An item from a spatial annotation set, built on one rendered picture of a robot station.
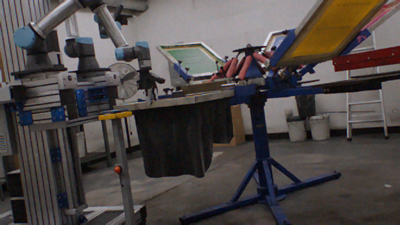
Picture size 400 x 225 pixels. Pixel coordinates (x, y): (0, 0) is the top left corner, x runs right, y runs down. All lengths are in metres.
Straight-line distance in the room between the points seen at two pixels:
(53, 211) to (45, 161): 0.33
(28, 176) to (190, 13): 5.45
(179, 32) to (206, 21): 0.62
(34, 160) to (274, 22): 5.04
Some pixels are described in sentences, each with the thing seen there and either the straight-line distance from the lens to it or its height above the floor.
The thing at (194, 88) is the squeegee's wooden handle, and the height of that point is 1.03.
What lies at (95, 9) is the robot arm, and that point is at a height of 1.56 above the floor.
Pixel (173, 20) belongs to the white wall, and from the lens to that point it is 8.02.
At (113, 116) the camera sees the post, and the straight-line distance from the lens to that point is 2.25.
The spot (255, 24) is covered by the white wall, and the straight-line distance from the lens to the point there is 7.21.
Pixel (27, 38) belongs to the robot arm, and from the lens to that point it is 2.46.
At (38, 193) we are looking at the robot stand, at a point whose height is 0.49.
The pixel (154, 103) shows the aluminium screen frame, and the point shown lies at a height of 0.97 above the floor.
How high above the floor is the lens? 1.03
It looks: 3 degrees down
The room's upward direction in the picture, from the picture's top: 8 degrees counter-clockwise
